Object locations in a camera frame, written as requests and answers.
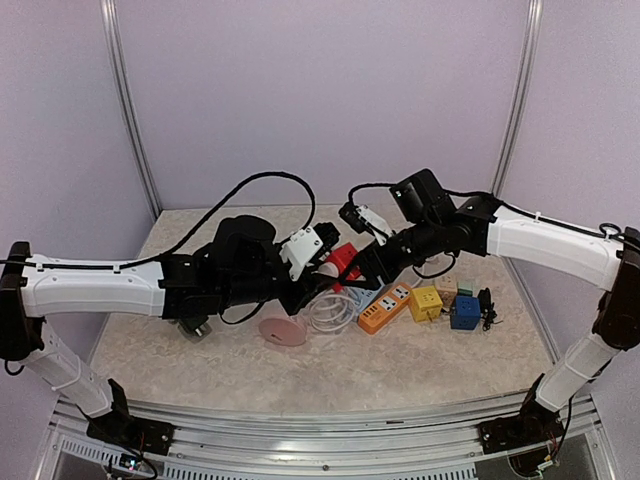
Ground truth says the mint green USB charger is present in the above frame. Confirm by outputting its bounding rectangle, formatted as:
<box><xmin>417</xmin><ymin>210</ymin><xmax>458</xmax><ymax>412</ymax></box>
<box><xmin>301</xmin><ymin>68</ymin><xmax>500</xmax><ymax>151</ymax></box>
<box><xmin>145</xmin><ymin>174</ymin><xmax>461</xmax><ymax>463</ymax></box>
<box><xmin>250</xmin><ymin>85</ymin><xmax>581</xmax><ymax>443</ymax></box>
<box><xmin>457</xmin><ymin>281</ymin><xmax>474</xmax><ymax>297</ymax></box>

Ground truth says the beige cube socket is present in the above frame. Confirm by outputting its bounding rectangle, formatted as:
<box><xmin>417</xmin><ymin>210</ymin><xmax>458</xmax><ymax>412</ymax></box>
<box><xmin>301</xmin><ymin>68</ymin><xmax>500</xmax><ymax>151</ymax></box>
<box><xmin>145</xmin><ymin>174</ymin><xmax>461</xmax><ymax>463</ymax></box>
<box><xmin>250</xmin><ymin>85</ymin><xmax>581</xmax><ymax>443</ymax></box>
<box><xmin>434</xmin><ymin>274</ymin><xmax>458</xmax><ymax>303</ymax></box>

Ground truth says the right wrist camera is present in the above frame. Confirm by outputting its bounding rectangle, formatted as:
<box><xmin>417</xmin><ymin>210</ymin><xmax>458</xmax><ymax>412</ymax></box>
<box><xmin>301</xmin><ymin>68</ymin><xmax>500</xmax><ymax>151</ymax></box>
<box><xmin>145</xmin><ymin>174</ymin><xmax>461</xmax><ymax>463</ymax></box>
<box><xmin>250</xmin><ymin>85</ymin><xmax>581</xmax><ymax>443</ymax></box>
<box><xmin>338</xmin><ymin>202</ymin><xmax>394</xmax><ymax>246</ymax></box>

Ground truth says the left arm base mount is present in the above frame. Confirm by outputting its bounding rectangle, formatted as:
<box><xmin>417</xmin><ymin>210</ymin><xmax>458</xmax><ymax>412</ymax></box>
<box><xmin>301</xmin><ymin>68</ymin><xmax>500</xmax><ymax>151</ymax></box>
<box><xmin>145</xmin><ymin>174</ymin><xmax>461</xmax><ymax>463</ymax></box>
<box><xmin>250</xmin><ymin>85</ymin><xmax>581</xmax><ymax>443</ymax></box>
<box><xmin>87</xmin><ymin>414</ymin><xmax>175</xmax><ymax>456</ymax></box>

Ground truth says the pink cable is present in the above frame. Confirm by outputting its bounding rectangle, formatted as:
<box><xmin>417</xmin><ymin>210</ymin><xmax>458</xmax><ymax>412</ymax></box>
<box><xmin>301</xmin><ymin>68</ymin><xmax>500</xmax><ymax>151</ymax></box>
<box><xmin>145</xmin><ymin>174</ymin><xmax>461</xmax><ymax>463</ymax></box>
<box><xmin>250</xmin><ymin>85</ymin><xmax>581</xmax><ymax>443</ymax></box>
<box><xmin>302</xmin><ymin>262</ymin><xmax>361</xmax><ymax>335</ymax></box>

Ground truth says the black power adapter with cable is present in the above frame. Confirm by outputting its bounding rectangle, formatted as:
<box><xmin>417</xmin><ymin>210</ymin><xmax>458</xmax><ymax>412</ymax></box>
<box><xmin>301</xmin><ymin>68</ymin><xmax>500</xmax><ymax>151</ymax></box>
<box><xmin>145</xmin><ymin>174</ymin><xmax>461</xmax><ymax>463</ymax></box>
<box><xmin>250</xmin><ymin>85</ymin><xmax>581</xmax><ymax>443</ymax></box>
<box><xmin>477</xmin><ymin>288</ymin><xmax>500</xmax><ymax>332</ymax></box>

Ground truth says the aluminium front rail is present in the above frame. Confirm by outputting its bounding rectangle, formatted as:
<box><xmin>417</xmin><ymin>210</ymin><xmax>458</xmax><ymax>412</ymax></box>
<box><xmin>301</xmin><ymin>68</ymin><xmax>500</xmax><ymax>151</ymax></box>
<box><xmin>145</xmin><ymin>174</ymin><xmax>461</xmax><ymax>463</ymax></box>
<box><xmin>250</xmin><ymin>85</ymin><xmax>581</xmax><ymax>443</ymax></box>
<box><xmin>34</xmin><ymin>394</ymin><xmax>620</xmax><ymax>479</ymax></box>

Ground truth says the blue cube socket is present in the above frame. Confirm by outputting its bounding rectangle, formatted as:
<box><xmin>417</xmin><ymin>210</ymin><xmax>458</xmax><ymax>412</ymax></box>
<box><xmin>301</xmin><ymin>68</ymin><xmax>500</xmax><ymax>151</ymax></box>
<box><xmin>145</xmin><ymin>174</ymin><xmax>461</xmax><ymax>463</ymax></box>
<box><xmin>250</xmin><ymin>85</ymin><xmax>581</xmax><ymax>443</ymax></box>
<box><xmin>450</xmin><ymin>296</ymin><xmax>481</xmax><ymax>331</ymax></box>

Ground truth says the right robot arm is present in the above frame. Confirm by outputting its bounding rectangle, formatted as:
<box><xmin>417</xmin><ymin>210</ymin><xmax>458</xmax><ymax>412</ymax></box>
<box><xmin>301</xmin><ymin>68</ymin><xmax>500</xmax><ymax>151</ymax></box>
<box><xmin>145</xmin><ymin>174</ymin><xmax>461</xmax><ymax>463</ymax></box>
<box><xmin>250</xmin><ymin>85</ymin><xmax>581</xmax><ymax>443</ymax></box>
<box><xmin>339</xmin><ymin>169</ymin><xmax>639</xmax><ymax>444</ymax></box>

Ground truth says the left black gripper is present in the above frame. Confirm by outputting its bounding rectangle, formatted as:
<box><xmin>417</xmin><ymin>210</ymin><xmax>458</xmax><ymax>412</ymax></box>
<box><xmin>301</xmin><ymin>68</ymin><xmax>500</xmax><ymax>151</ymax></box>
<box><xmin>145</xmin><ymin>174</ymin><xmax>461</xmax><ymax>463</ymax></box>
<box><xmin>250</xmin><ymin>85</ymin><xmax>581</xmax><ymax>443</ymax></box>
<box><xmin>222</xmin><ymin>242</ymin><xmax>337</xmax><ymax>316</ymax></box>

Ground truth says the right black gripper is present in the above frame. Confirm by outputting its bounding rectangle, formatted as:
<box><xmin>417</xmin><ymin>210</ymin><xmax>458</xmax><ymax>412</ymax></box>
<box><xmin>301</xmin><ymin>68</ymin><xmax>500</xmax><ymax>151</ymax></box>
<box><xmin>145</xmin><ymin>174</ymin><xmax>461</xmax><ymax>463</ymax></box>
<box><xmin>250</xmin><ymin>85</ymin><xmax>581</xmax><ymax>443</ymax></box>
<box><xmin>337</xmin><ymin>215</ymin><xmax>444</xmax><ymax>290</ymax></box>

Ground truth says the red cube socket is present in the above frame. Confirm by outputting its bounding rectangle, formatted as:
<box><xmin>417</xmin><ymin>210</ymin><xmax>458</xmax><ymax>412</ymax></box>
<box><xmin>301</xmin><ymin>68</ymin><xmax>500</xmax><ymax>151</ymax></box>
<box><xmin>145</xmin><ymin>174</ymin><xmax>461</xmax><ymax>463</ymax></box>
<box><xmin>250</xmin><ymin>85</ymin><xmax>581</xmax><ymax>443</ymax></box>
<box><xmin>326</xmin><ymin>242</ymin><xmax>361</xmax><ymax>293</ymax></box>

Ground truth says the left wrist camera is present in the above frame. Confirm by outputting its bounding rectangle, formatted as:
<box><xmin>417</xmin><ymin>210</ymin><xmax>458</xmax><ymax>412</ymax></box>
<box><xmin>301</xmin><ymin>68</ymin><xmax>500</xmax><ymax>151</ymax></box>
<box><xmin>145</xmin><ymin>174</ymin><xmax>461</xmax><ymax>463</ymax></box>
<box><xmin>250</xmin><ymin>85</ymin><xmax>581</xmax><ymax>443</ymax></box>
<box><xmin>279</xmin><ymin>222</ymin><xmax>340</xmax><ymax>281</ymax></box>

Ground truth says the light blue power strip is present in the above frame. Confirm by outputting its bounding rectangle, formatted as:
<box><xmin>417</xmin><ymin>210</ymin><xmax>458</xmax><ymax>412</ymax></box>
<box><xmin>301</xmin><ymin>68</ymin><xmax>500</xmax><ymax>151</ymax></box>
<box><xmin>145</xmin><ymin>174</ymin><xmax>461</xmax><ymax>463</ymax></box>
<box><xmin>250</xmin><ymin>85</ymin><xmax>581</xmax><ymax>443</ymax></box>
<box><xmin>345</xmin><ymin>287</ymin><xmax>383</xmax><ymax>312</ymax></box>

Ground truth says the orange power adapter socket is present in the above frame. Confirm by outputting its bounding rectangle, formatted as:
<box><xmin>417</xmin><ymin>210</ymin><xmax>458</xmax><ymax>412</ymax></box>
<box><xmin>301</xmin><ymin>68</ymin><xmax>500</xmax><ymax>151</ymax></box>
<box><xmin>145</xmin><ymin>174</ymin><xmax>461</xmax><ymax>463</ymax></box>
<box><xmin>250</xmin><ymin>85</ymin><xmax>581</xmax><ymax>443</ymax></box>
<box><xmin>357</xmin><ymin>282</ymin><xmax>411</xmax><ymax>335</ymax></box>

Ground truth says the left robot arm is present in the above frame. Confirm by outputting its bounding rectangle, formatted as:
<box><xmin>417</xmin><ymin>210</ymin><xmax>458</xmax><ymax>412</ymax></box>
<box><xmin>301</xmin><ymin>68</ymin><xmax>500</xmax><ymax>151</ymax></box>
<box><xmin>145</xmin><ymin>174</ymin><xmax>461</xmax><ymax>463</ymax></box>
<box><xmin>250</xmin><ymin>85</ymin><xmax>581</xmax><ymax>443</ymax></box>
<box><xmin>1</xmin><ymin>215</ymin><xmax>339</xmax><ymax>445</ymax></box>

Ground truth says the dark green cube socket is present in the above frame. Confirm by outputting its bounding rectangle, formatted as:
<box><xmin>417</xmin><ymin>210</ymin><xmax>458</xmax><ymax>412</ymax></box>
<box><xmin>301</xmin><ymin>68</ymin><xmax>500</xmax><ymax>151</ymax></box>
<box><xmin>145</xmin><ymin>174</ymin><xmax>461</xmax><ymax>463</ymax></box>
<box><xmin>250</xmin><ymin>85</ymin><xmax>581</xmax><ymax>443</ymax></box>
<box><xmin>176</xmin><ymin>320</ymin><xmax>211</xmax><ymax>343</ymax></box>

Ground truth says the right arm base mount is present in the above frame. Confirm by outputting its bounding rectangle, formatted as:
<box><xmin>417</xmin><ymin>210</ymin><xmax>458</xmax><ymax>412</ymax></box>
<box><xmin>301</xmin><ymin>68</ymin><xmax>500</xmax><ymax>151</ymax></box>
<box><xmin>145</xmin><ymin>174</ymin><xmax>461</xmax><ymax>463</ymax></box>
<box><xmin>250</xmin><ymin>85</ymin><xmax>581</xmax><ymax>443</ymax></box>
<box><xmin>477</xmin><ymin>414</ymin><xmax>565</xmax><ymax>455</ymax></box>

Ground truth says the right aluminium frame post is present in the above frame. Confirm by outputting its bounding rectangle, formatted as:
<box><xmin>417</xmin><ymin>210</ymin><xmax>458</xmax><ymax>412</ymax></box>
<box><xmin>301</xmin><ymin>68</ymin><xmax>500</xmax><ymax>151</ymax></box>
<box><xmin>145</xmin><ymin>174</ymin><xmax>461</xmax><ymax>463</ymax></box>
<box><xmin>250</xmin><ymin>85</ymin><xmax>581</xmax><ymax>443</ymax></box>
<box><xmin>490</xmin><ymin>0</ymin><xmax>544</xmax><ymax>197</ymax></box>

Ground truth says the left aluminium frame post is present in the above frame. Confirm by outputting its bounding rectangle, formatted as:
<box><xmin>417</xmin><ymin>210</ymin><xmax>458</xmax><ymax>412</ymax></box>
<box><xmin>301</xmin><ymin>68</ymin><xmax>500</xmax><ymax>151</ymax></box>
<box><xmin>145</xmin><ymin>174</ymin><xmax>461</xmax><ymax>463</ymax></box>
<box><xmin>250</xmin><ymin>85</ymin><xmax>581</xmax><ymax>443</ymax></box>
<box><xmin>100</xmin><ymin>0</ymin><xmax>163</xmax><ymax>220</ymax></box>

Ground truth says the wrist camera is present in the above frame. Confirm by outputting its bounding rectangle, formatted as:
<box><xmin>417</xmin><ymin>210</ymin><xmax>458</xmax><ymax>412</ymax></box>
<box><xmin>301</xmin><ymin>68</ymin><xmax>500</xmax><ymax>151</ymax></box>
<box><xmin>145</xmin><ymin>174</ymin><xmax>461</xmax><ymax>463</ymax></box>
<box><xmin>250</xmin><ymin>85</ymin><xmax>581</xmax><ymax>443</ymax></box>
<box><xmin>338</xmin><ymin>202</ymin><xmax>394</xmax><ymax>246</ymax></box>
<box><xmin>279</xmin><ymin>222</ymin><xmax>340</xmax><ymax>281</ymax></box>

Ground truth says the round pink power socket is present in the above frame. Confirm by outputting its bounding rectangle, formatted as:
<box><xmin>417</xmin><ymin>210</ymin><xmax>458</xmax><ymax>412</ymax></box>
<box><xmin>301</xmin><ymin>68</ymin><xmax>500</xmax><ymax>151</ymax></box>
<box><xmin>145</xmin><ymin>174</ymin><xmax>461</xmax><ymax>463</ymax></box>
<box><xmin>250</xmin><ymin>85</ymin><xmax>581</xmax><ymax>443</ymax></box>
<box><xmin>258</xmin><ymin>317</ymin><xmax>307</xmax><ymax>347</ymax></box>

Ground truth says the aluminium frame post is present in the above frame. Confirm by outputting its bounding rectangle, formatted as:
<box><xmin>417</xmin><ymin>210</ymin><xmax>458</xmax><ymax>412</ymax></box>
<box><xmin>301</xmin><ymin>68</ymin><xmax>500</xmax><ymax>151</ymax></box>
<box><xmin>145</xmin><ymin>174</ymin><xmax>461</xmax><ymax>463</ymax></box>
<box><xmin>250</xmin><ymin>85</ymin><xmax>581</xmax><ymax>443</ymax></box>
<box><xmin>100</xmin><ymin>0</ymin><xmax>163</xmax><ymax>220</ymax></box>
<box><xmin>490</xmin><ymin>0</ymin><xmax>544</xmax><ymax>197</ymax></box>

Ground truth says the yellow cube socket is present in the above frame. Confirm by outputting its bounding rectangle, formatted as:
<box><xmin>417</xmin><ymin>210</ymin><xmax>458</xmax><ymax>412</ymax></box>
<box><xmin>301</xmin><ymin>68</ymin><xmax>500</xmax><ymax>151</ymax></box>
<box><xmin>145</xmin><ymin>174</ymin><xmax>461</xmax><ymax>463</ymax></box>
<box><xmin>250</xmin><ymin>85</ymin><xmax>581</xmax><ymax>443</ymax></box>
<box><xmin>408</xmin><ymin>285</ymin><xmax>443</xmax><ymax>323</ymax></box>

